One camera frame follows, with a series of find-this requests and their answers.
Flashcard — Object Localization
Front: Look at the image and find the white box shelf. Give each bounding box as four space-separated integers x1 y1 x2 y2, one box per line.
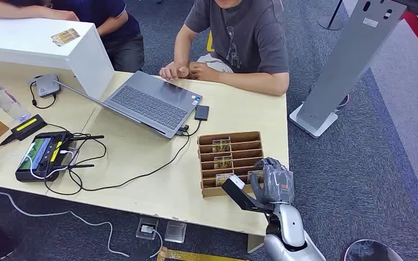
0 14 115 101

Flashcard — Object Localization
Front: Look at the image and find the small black external drive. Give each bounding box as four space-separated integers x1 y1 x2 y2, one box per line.
194 104 210 121

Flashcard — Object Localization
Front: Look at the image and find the short black hub cable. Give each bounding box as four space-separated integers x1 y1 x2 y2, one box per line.
28 76 58 110

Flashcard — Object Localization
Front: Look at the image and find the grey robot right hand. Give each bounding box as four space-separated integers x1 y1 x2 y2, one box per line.
250 157 296 207

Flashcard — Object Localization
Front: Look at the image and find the grey kiosk stand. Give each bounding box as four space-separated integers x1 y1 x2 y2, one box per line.
288 0 408 139

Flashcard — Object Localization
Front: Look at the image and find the table leg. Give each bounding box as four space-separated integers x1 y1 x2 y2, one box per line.
247 233 266 253

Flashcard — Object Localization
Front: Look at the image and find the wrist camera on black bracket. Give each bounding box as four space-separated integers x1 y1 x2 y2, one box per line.
222 175 275 214

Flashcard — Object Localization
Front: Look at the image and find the person's left hand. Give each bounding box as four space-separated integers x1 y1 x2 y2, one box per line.
188 61 214 82

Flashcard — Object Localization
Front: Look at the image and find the gold floor frame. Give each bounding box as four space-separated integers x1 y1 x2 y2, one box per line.
156 246 249 261

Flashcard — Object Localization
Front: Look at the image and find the round black base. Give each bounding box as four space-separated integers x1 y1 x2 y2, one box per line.
343 239 405 261

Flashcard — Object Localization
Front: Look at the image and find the black remote controller with screen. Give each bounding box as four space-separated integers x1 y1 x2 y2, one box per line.
15 131 105 183

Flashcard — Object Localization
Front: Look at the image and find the card sticker on white box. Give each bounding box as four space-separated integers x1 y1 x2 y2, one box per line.
51 28 81 47

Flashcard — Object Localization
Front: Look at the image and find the black stanchion post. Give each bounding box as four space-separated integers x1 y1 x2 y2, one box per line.
317 0 345 32

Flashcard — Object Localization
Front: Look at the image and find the long black cable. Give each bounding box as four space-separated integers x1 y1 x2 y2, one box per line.
44 120 202 196

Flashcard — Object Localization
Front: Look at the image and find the clear plastic water bottle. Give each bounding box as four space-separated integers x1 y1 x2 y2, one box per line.
0 82 32 123

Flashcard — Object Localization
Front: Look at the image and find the grey laptop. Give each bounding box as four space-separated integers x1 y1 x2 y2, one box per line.
53 70 203 140

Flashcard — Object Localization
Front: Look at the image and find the wooden slotted card holder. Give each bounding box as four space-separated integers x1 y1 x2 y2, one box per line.
197 131 266 198

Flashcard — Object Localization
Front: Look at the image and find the closed floor socket cover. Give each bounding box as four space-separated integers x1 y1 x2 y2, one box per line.
164 220 188 244

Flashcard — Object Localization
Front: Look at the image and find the yellow chair part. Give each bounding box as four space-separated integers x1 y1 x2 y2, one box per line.
206 30 216 53

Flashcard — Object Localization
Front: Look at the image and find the floor socket with plug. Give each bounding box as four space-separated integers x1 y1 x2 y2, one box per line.
136 216 160 241

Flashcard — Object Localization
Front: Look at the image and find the person in dark blue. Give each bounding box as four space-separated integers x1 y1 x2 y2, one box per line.
48 0 145 73

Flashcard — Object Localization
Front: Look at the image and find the hand of blue person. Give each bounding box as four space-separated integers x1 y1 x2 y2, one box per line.
46 9 81 22

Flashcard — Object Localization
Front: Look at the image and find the white controller cable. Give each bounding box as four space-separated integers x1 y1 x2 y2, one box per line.
25 142 78 180

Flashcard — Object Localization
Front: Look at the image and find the person in grey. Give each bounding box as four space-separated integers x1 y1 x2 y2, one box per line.
183 0 291 75

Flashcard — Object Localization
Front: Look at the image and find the cable loop behind kiosk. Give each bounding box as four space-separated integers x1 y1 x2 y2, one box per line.
336 92 351 108

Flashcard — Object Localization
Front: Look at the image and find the white floor cable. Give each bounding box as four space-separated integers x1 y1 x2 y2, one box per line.
0 184 164 259

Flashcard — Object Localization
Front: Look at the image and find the black power bank yellow stripe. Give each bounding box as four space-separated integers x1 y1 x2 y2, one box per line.
10 114 47 141

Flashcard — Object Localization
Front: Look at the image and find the person's right hand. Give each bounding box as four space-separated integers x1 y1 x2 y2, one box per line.
159 61 190 82

